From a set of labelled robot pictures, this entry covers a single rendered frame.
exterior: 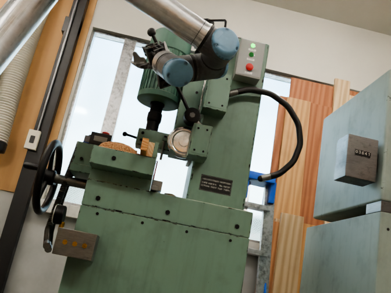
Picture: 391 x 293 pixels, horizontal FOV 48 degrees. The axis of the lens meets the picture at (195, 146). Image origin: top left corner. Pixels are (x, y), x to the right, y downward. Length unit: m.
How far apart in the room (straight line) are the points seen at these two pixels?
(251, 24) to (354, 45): 0.84
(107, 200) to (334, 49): 2.62
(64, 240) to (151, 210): 0.30
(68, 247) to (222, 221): 0.50
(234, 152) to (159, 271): 0.53
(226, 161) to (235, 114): 0.19
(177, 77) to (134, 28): 2.02
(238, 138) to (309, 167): 1.52
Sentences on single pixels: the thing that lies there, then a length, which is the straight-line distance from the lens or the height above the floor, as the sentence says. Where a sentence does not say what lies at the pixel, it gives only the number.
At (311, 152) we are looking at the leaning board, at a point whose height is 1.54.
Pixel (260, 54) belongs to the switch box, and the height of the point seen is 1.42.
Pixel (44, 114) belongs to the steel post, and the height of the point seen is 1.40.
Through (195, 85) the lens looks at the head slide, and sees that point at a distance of 1.80.
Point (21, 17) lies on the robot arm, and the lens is 1.45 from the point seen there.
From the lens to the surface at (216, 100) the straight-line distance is 1.66.
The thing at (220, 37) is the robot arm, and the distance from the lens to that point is 1.35.
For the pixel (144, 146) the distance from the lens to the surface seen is 1.41.
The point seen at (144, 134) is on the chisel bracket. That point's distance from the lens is 1.75.
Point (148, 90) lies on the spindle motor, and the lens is 1.77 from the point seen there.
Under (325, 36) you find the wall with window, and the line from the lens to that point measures 3.76.
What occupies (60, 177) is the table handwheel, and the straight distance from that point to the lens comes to 1.75.
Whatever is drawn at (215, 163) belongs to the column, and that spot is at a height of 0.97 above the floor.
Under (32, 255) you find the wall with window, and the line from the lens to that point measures 3.04.
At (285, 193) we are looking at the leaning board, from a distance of 3.03.
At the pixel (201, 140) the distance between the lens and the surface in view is 1.59.
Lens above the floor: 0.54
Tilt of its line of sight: 16 degrees up
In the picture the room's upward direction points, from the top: 11 degrees clockwise
